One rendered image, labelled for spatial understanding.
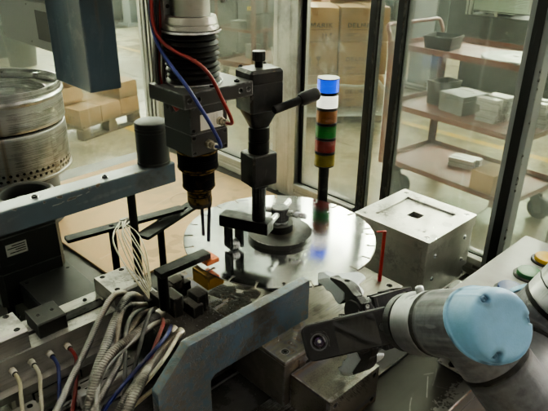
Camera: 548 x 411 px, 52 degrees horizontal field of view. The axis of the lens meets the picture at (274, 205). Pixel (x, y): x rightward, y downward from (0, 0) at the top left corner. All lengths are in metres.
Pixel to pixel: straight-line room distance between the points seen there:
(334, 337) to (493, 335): 0.22
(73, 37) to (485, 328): 0.64
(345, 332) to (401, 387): 0.30
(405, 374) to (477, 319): 0.47
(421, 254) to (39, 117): 0.87
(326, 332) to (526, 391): 0.24
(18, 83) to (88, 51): 0.78
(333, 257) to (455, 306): 0.36
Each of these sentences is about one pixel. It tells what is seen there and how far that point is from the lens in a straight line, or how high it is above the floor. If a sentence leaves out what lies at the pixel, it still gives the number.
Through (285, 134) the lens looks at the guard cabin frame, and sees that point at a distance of 1.56.
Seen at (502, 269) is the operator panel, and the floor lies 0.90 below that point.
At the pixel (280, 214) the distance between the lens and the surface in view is 0.95.
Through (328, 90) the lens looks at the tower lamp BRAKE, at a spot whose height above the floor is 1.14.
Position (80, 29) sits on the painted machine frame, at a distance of 0.84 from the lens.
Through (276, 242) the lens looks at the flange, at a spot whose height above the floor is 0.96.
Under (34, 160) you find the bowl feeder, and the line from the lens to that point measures 1.40.
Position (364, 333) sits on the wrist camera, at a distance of 0.73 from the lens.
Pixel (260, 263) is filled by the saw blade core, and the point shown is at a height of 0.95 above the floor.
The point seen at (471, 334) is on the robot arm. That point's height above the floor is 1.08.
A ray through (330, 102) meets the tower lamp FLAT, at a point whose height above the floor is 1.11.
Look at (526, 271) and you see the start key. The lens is 1.06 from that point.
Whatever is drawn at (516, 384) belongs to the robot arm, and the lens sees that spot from 0.64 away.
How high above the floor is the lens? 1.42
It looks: 26 degrees down
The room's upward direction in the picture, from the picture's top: 1 degrees clockwise
